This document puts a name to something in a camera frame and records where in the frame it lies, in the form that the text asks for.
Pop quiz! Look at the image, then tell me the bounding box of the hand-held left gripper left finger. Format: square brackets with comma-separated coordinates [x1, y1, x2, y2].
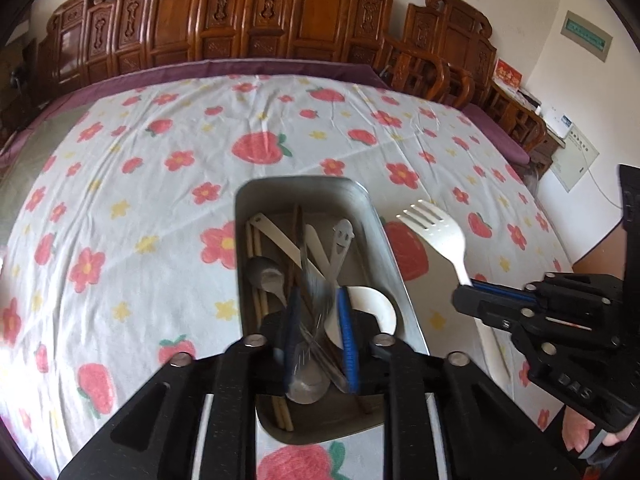
[57, 290, 303, 480]

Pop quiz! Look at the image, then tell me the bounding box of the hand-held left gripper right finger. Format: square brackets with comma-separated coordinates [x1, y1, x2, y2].
[337, 287, 581, 480]

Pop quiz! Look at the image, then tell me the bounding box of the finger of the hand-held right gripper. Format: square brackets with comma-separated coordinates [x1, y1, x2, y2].
[452, 285, 623, 351]
[472, 272, 623, 311]

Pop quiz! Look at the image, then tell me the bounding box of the rectangular metal tray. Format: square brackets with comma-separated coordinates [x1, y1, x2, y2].
[234, 176, 431, 445]

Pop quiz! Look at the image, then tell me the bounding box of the dark brown chopstick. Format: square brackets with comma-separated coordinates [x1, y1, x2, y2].
[291, 204, 307, 288]

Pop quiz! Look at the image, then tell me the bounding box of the person's right hand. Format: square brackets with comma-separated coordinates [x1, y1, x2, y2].
[561, 400, 636, 461]

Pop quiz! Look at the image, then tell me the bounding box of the white electrical box door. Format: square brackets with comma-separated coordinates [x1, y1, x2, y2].
[550, 122, 600, 193]

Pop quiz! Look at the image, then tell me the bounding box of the wooden side table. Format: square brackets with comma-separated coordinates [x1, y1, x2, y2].
[530, 125, 566, 176]

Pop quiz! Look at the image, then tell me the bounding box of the white desk device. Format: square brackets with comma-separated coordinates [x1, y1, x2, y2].
[542, 110, 573, 138]

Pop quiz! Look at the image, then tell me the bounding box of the purple armchair cushion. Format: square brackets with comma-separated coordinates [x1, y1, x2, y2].
[462, 104, 531, 163]

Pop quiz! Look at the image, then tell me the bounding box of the tissue box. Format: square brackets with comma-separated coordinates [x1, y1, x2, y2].
[517, 87, 543, 111]

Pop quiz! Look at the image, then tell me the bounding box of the floral strawberry tablecloth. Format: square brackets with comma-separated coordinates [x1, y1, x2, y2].
[0, 74, 576, 480]

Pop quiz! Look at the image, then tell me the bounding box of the red desk calendar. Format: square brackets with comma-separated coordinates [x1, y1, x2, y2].
[492, 60, 523, 86]

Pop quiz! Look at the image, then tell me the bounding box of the carved wooden armchair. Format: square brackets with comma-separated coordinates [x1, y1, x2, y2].
[385, 0, 548, 161]

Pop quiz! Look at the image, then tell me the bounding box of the carved wooden sofa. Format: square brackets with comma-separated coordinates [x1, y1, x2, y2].
[35, 0, 473, 106]

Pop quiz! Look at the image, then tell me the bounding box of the grey wall panel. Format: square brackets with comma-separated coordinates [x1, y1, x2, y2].
[559, 10, 613, 63]

